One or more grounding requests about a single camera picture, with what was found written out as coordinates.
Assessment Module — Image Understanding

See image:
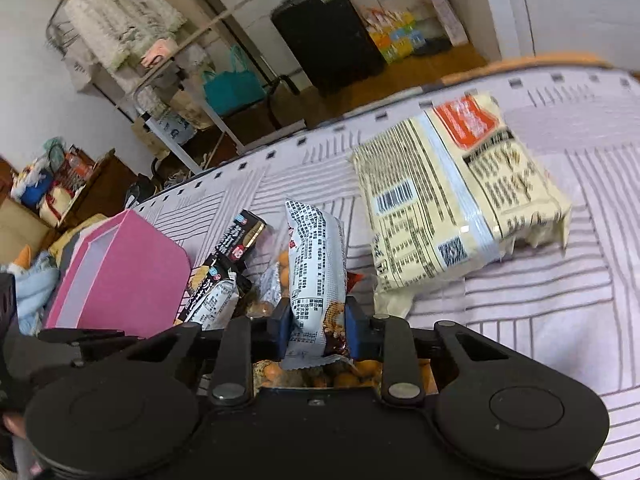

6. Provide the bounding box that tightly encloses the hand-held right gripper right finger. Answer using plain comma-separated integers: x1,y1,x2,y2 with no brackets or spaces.
344,297,509,405

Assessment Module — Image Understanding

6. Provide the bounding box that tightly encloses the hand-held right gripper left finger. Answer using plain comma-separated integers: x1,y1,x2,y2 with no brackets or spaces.
125,302,292,407

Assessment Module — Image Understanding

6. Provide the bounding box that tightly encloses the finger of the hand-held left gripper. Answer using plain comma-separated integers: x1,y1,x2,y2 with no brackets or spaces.
37,327,147,369

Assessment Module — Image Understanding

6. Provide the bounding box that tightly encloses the white printed snack packet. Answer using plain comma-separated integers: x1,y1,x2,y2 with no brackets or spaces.
281,199,357,372

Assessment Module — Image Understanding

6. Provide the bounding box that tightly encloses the pink-rimmed clear storage bin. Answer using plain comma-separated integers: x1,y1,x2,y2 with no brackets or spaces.
44,209,194,339

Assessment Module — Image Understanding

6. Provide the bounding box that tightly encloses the cream instant noodle packet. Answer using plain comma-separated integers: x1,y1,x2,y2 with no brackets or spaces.
349,91,574,319

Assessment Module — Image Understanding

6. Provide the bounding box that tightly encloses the clear bag of orange snacks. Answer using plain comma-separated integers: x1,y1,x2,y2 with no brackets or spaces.
244,227,437,391

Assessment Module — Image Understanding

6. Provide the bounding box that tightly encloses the black snack packet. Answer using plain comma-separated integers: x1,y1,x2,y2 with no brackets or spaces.
218,209,267,267
174,264,252,332

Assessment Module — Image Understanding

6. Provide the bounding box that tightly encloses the light blue cloth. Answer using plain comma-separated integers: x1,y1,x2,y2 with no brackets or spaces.
0,249,62,337

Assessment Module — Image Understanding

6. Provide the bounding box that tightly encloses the brown cardboard box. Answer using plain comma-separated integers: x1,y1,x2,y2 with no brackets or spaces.
0,199,57,267

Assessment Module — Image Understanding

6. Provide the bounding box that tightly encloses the brown wooden cabinet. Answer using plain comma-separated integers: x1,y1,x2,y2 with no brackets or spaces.
54,149,140,232

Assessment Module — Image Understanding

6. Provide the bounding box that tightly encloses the white printed shopping bag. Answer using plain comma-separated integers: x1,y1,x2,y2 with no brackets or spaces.
134,80,202,147

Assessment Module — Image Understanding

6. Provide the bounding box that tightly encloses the teal chair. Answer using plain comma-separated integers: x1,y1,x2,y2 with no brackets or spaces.
201,45,267,117

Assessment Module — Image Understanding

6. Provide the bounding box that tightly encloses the black suitcase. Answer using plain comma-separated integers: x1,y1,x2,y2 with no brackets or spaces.
270,0,387,95

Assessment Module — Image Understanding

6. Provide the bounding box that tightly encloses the colourful cardboard box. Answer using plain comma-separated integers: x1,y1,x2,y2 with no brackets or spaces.
364,6,437,64

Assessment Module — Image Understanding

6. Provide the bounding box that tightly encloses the white fluffy garment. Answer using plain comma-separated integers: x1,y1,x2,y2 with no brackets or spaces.
62,0,188,73

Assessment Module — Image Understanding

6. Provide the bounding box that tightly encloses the tall white box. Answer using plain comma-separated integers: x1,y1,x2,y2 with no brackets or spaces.
426,0,469,47

